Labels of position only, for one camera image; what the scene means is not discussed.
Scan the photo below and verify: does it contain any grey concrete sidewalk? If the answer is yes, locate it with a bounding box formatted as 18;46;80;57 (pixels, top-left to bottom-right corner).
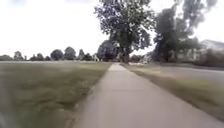
70;62;224;128

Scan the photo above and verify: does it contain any large leafy tree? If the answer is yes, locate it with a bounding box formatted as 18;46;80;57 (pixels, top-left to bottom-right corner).
93;0;157;64

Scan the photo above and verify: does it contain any row of distant trees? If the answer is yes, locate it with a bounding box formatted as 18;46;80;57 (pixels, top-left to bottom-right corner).
0;46;98;62

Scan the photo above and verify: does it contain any tall dark tree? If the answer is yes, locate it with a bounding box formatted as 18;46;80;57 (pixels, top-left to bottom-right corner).
150;0;218;64

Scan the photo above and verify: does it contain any wide grass field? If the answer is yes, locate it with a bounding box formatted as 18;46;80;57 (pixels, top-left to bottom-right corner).
0;60;114;128

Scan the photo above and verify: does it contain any grass verge strip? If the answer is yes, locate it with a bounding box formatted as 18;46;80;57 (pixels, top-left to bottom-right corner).
120;63;224;123

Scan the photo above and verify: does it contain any grey asphalt road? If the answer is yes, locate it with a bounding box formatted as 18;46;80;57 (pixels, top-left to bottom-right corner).
150;63;224;85

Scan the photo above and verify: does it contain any building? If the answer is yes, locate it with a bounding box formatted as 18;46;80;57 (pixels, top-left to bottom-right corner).
185;39;224;68

